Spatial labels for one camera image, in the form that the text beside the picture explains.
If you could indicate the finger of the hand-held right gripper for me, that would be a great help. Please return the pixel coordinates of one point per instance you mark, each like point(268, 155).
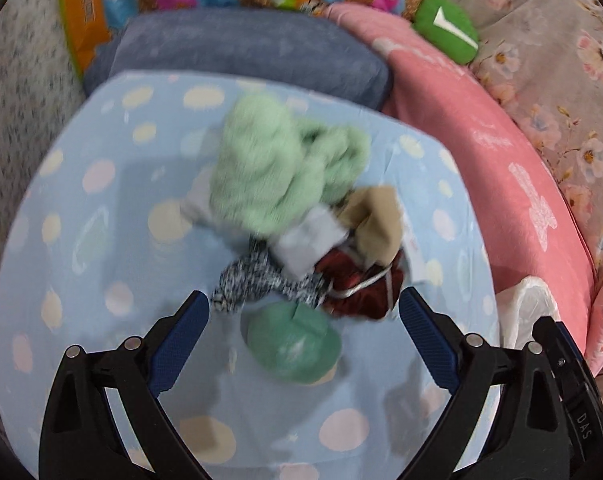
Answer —
point(579, 400)

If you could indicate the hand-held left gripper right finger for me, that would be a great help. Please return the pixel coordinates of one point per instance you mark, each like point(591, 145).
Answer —
point(429, 347)

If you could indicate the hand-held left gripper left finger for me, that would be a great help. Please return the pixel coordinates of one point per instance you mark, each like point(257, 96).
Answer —
point(179, 347)

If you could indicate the black and white speckled scrunchie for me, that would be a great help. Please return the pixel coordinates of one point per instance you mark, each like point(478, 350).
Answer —
point(246, 275)

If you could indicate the dark red scrunchie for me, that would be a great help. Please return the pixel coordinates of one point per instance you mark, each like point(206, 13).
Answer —
point(354, 282)

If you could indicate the white plastic bag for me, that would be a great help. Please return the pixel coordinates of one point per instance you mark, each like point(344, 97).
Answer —
point(524, 305)

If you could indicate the green cloth ball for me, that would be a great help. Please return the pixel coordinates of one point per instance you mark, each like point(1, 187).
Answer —
point(291, 345)

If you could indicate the tan dotted scrunchie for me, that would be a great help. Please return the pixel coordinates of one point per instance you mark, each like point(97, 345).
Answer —
point(376, 220)

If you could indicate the white sock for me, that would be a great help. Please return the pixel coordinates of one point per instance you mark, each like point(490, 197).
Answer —
point(306, 245)

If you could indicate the mint green knit cloth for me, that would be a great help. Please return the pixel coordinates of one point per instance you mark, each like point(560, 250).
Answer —
point(261, 175)

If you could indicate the blue polka dot sheet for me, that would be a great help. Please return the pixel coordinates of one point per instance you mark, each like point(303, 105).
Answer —
point(106, 240)

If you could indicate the pink blanket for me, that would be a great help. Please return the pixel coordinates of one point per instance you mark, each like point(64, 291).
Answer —
point(456, 110)

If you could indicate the blue-grey pillow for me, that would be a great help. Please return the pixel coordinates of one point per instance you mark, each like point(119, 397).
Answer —
point(241, 45)

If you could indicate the floral bed sheet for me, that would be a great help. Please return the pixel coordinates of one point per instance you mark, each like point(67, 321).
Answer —
point(546, 60)

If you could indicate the green plush toy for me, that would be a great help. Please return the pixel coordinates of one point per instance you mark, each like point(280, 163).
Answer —
point(444, 30)

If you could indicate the colourful striped printed blanket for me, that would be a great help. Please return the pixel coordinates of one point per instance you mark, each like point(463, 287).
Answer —
point(101, 5)

